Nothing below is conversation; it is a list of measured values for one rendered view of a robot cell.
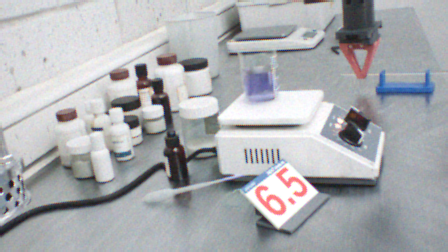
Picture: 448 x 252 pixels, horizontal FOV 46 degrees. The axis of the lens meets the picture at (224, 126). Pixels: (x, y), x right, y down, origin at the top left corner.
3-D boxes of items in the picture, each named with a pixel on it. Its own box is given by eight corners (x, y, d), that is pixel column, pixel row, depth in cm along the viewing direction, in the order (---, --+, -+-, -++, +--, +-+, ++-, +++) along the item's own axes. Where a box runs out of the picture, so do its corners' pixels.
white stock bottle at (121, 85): (108, 123, 102) (98, 73, 99) (131, 114, 106) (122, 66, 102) (125, 126, 98) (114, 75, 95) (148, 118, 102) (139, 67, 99)
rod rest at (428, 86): (434, 87, 97) (434, 68, 95) (432, 92, 94) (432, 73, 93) (379, 87, 101) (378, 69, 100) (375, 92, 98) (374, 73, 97)
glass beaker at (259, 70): (254, 96, 76) (248, 40, 73) (288, 97, 73) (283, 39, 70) (234, 109, 71) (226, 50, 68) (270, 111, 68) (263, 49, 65)
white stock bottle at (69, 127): (60, 170, 81) (47, 117, 78) (64, 159, 86) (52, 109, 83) (91, 165, 82) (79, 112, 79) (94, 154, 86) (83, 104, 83)
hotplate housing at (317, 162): (385, 147, 73) (383, 92, 71) (378, 188, 62) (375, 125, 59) (235, 146, 81) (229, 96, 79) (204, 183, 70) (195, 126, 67)
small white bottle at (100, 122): (110, 145, 89) (100, 96, 87) (120, 149, 87) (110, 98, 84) (92, 151, 87) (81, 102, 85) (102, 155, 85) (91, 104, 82)
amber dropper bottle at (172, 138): (191, 171, 74) (184, 125, 72) (185, 181, 71) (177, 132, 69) (171, 172, 75) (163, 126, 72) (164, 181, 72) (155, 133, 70)
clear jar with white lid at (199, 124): (199, 162, 77) (191, 110, 74) (178, 153, 82) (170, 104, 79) (232, 150, 80) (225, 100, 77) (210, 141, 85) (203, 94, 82)
